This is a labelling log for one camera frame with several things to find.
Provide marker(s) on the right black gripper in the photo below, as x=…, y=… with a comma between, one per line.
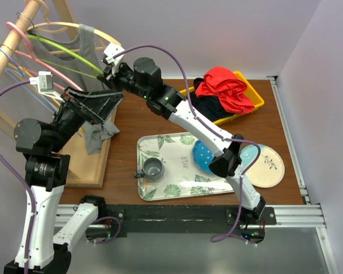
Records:
x=112, y=81

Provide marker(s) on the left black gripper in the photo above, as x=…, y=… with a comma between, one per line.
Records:
x=97, y=105

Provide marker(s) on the grey tank top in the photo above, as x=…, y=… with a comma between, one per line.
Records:
x=95, y=134

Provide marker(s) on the yellow plastic hanger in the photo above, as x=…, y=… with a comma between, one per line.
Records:
x=6, y=123

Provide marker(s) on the green hanger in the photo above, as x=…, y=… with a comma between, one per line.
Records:
x=78, y=55

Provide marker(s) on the pink plastic hanger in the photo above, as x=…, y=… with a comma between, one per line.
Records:
x=31, y=55

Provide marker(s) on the dark navy maroon garment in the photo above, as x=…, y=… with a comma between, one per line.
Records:
x=209, y=106

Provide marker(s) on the red tank top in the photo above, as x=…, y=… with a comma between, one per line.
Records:
x=223, y=84

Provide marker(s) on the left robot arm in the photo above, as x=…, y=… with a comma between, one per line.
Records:
x=42, y=249

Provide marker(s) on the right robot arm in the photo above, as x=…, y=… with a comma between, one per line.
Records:
x=145, y=81

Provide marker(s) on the wooden clothes rack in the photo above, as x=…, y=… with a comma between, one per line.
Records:
x=85, y=170

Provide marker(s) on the grey mug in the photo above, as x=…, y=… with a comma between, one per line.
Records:
x=152, y=170

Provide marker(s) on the leaf pattern serving tray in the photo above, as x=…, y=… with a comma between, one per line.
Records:
x=182, y=178

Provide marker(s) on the blue dotted plate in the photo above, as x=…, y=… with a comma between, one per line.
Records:
x=202, y=156

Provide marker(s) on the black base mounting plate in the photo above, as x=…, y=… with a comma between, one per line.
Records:
x=156, y=218

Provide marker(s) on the yellow plastic bin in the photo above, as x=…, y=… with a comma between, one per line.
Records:
x=250, y=92

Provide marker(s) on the cream and blue plate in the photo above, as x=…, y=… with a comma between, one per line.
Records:
x=268, y=170

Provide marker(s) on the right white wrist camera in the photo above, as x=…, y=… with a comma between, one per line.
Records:
x=113, y=57

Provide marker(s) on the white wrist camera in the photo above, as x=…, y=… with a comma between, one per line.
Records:
x=113, y=57
x=44, y=83

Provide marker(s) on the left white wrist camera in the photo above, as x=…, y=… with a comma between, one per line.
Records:
x=44, y=83

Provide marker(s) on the aluminium frame rail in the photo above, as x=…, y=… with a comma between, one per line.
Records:
x=285, y=250

